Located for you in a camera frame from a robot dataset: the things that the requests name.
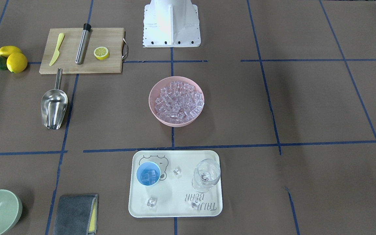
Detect pink bowl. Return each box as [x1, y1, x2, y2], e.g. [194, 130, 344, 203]
[148, 76, 205, 127]

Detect metal ice scoop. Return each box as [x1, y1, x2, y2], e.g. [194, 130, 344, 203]
[40, 68, 68, 130]

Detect clear ice cubes pile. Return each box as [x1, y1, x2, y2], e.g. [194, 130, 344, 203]
[153, 81, 205, 124]

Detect ice cube near cup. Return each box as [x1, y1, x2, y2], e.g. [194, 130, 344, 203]
[173, 168, 181, 177]

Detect blue plastic cup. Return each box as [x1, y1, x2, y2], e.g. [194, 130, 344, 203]
[136, 162, 161, 186]

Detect ice cubes in cup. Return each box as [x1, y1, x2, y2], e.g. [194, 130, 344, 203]
[141, 169, 160, 186]

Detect ice cube near glass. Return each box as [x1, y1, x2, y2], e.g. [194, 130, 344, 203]
[190, 200, 200, 210]

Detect ice cube tray front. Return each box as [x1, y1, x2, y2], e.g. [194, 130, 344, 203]
[147, 198, 157, 209]

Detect clear wine glass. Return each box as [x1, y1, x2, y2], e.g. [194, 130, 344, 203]
[192, 159, 221, 193]

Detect cream bear tray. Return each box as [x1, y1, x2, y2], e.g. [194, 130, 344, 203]
[128, 150, 223, 218]

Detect lemon slice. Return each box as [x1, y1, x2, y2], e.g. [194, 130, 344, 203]
[93, 46, 110, 60]

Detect metal rod black tip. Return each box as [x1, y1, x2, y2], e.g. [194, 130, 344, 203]
[75, 23, 92, 65]

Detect wooden cutting board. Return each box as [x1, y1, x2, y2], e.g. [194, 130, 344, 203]
[39, 28, 125, 74]

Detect grey folded cloth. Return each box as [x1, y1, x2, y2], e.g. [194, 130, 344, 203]
[53, 194, 99, 235]

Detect yellow plastic knife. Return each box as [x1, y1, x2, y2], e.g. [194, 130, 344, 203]
[49, 33, 65, 66]

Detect yellow lemon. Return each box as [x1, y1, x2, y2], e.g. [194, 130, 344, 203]
[7, 52, 28, 73]
[0, 46, 22, 58]

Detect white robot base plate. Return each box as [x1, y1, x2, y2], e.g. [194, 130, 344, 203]
[142, 0, 201, 48]

